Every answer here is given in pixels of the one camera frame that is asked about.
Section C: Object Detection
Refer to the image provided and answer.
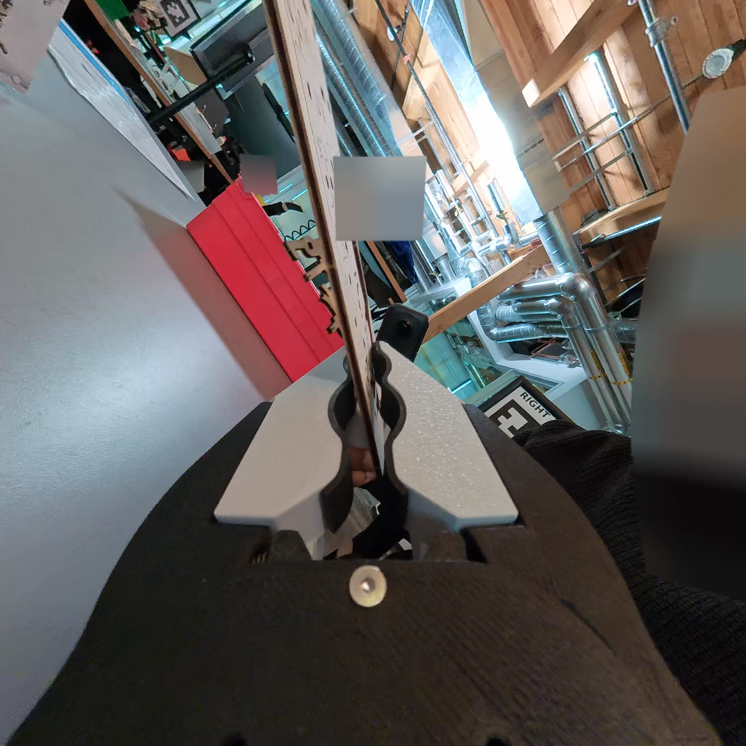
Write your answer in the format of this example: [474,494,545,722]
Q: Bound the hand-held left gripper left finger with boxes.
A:
[214,363,353,561]

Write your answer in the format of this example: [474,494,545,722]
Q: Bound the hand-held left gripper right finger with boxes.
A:
[370,343,521,561]

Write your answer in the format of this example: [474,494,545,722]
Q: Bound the punched-out wooden puzzle sheet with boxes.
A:
[284,231,346,336]

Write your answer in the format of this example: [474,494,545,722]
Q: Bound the person's right forearm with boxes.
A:
[513,420,746,746]

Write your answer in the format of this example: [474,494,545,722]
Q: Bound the bundle of metal pipes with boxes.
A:
[455,210,637,429]

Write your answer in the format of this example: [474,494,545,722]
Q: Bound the red plastic bin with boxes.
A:
[186,178,350,383]

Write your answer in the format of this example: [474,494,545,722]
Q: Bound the black pole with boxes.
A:
[146,49,257,127]

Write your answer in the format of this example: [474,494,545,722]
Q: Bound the black box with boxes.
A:
[189,22,275,79]

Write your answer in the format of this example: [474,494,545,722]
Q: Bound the white paper sheet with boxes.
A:
[48,26,200,202]

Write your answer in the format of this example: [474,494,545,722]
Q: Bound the spiral metal duct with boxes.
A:
[308,0,404,159]

